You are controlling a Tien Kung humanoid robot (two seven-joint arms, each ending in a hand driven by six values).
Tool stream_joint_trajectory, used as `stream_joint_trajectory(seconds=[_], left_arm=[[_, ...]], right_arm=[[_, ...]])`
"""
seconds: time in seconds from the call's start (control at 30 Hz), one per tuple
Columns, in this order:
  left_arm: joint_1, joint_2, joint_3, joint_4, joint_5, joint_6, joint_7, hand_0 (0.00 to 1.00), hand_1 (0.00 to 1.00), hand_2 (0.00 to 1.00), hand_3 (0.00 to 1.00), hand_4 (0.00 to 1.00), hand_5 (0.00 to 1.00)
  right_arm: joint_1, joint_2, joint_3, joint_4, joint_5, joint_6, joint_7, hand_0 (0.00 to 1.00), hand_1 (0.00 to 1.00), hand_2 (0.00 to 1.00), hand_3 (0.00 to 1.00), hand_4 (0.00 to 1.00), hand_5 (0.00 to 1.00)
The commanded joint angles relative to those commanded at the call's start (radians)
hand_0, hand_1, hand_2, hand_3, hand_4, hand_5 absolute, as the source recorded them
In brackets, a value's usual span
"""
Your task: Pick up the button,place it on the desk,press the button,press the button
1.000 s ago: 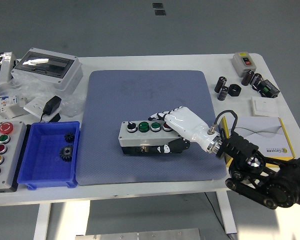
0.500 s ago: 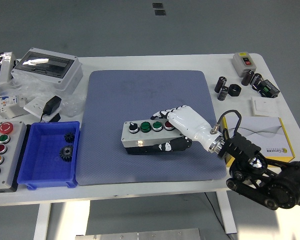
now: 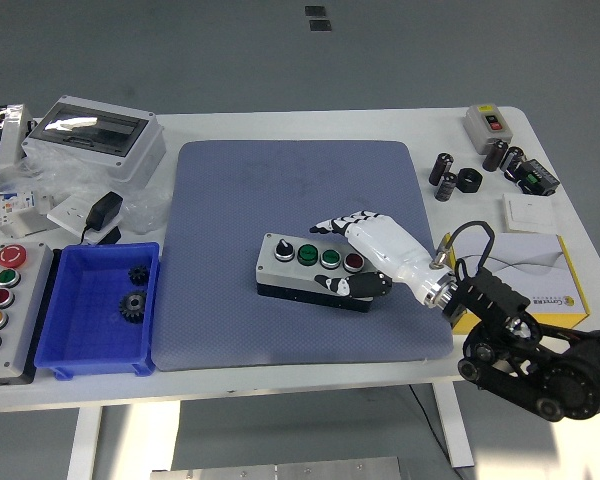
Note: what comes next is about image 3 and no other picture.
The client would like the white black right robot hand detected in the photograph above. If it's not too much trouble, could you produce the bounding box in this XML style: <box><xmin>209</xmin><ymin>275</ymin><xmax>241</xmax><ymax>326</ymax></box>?
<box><xmin>309</xmin><ymin>210</ymin><xmax>452</xmax><ymax>306</ymax></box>

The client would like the grey four-button control box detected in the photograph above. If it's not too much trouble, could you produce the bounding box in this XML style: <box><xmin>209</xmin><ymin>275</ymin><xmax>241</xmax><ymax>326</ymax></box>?
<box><xmin>255</xmin><ymin>232</ymin><xmax>381</xmax><ymax>315</ymax></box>

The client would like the grey five-button control box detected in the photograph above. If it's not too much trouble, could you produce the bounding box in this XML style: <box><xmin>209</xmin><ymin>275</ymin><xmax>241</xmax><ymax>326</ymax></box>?
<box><xmin>0</xmin><ymin>242</ymin><xmax>56</xmax><ymax>387</ymax></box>

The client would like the black cylindrical capacitor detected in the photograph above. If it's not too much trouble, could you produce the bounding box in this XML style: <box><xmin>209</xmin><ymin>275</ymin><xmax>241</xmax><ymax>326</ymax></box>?
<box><xmin>482</xmin><ymin>138</ymin><xmax>509</xmax><ymax>174</ymax></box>
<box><xmin>499</xmin><ymin>145</ymin><xmax>526</xmax><ymax>176</ymax></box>
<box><xmin>428</xmin><ymin>153</ymin><xmax>455</xmax><ymax>187</ymax></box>
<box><xmin>434</xmin><ymin>171</ymin><xmax>459</xmax><ymax>202</ymax></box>

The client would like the black hex nut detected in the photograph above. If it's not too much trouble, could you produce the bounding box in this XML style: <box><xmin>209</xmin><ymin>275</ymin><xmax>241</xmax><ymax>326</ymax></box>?
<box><xmin>457</xmin><ymin>168</ymin><xmax>483</xmax><ymax>194</ymax></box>

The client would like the white yellow cardboard box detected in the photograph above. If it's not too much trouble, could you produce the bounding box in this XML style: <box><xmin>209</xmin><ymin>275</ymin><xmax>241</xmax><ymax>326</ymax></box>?
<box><xmin>439</xmin><ymin>232</ymin><xmax>592</xmax><ymax>335</ymax></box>

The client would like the blue-grey table mat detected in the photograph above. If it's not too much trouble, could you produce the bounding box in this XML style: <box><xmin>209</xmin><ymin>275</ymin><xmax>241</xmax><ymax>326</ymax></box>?
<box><xmin>152</xmin><ymin>139</ymin><xmax>455</xmax><ymax>372</ymax></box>

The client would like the black module with green terminals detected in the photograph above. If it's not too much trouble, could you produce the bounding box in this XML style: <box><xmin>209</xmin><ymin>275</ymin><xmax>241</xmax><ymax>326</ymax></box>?
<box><xmin>504</xmin><ymin>158</ymin><xmax>561</xmax><ymax>197</ymax></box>

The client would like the white table leg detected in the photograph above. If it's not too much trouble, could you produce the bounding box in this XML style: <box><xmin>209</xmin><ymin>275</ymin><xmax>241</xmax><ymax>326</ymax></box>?
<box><xmin>67</xmin><ymin>405</ymin><xmax>104</xmax><ymax>480</ymax></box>
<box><xmin>432</xmin><ymin>382</ymin><xmax>475</xmax><ymax>469</ymax></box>

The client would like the clear plastic bag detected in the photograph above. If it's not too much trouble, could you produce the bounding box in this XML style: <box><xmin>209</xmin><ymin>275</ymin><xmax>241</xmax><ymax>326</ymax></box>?
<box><xmin>0</xmin><ymin>144</ymin><xmax>174</xmax><ymax>236</ymax></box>

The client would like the grey metal plate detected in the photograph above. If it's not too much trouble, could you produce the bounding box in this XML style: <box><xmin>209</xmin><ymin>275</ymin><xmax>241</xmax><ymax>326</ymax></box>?
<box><xmin>149</xmin><ymin>456</ymin><xmax>404</xmax><ymax>480</ymax></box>

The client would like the large black bevel gear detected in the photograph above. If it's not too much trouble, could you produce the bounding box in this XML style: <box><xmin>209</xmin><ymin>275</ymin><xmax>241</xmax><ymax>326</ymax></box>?
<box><xmin>118</xmin><ymin>288</ymin><xmax>150</xmax><ymax>325</ymax></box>

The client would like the black power adapter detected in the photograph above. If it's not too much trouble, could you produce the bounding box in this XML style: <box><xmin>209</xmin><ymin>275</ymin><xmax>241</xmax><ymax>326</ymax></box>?
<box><xmin>81</xmin><ymin>191</ymin><xmax>125</xmax><ymax>246</ymax></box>

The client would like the blue plastic bin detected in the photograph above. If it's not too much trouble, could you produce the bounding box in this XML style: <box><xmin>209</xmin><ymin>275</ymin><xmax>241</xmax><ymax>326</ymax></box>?
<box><xmin>33</xmin><ymin>242</ymin><xmax>161</xmax><ymax>380</ymax></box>

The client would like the white circuit breaker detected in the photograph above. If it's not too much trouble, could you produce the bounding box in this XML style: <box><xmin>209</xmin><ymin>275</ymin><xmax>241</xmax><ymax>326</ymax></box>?
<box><xmin>0</xmin><ymin>189</ymin><xmax>56</xmax><ymax>239</ymax></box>

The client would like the white rectangular device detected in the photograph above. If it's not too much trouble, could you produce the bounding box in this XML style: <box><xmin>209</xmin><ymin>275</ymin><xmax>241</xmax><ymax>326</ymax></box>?
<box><xmin>0</xmin><ymin>103</ymin><xmax>34</xmax><ymax>174</ymax></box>

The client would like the white wall switch plate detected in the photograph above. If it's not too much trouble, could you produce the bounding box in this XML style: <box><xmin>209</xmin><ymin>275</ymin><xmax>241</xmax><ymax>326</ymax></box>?
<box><xmin>502</xmin><ymin>192</ymin><xmax>560</xmax><ymax>234</ymax></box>

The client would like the grey two-button switch box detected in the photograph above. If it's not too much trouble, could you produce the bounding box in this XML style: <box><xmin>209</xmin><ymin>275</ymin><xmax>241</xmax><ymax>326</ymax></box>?
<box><xmin>463</xmin><ymin>103</ymin><xmax>512</xmax><ymax>155</ymax></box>

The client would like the black cable under table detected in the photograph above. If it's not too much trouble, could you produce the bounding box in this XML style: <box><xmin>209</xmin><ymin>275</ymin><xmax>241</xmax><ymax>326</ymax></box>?
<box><xmin>408</xmin><ymin>384</ymin><xmax>454</xmax><ymax>466</ymax></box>

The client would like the grey enclosure with clear lid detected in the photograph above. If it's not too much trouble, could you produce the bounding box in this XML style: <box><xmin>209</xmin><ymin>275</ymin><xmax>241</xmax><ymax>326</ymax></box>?
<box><xmin>21</xmin><ymin>95</ymin><xmax>167</xmax><ymax>189</ymax></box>

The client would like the white wall socket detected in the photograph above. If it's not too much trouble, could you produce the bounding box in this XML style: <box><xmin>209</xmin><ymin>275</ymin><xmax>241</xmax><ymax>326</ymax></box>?
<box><xmin>47</xmin><ymin>194</ymin><xmax>112</xmax><ymax>246</ymax></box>

